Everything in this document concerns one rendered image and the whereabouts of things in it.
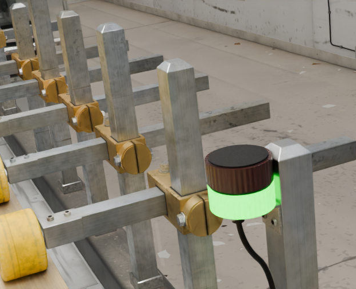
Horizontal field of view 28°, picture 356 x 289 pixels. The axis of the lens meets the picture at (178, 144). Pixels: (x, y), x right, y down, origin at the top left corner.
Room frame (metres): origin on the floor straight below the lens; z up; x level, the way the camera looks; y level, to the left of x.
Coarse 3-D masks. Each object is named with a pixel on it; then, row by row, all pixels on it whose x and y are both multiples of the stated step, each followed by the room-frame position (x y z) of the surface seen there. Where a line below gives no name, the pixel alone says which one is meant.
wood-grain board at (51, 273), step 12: (12, 192) 1.07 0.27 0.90; (0, 204) 1.03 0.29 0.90; (12, 204) 1.03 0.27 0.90; (48, 264) 0.82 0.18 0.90; (0, 276) 0.80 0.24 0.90; (24, 276) 0.79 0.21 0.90; (36, 276) 0.79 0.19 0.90; (48, 276) 0.79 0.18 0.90; (60, 276) 0.78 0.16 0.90; (0, 288) 0.77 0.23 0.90; (12, 288) 0.77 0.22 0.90; (24, 288) 0.76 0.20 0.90; (36, 288) 0.76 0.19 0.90; (48, 288) 0.76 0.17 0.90; (60, 288) 0.75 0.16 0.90
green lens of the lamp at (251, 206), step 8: (272, 184) 0.58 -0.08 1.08; (208, 192) 0.59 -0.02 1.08; (264, 192) 0.57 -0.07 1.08; (272, 192) 0.58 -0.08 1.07; (216, 200) 0.58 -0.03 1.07; (224, 200) 0.57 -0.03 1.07; (232, 200) 0.57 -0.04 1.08; (240, 200) 0.56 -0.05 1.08; (248, 200) 0.56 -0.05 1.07; (256, 200) 0.57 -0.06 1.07; (264, 200) 0.57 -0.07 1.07; (272, 200) 0.58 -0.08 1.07; (216, 208) 0.58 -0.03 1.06; (224, 208) 0.57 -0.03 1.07; (232, 208) 0.57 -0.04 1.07; (240, 208) 0.56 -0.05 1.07; (248, 208) 0.56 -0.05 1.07; (256, 208) 0.57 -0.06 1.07; (264, 208) 0.57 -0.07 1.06; (272, 208) 0.58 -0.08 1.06; (224, 216) 0.57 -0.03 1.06; (232, 216) 0.57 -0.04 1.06; (240, 216) 0.56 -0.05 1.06; (248, 216) 0.56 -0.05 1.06; (256, 216) 0.57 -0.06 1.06
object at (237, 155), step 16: (240, 144) 0.62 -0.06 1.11; (208, 160) 0.59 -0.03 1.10; (224, 160) 0.59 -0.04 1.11; (240, 160) 0.58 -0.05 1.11; (256, 160) 0.58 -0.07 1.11; (256, 192) 0.57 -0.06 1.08; (240, 224) 0.59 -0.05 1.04; (272, 224) 0.60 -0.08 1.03; (256, 256) 0.59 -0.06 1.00; (272, 288) 0.60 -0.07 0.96
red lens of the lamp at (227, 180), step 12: (216, 168) 0.57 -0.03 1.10; (240, 168) 0.57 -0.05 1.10; (252, 168) 0.57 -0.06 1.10; (264, 168) 0.57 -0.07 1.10; (216, 180) 0.57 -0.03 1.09; (228, 180) 0.57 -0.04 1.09; (240, 180) 0.56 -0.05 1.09; (252, 180) 0.56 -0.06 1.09; (264, 180) 0.57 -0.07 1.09; (228, 192) 0.57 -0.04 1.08; (240, 192) 0.56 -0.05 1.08
